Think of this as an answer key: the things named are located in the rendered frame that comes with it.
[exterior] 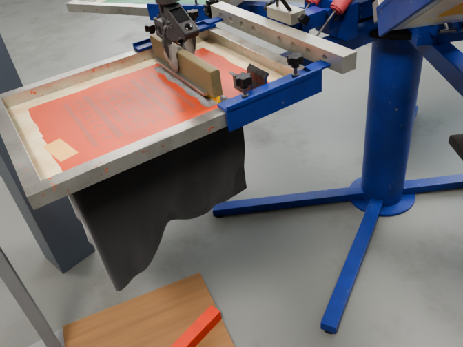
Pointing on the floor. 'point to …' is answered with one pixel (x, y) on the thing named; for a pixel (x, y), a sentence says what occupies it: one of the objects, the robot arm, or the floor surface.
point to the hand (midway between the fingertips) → (184, 67)
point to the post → (29, 306)
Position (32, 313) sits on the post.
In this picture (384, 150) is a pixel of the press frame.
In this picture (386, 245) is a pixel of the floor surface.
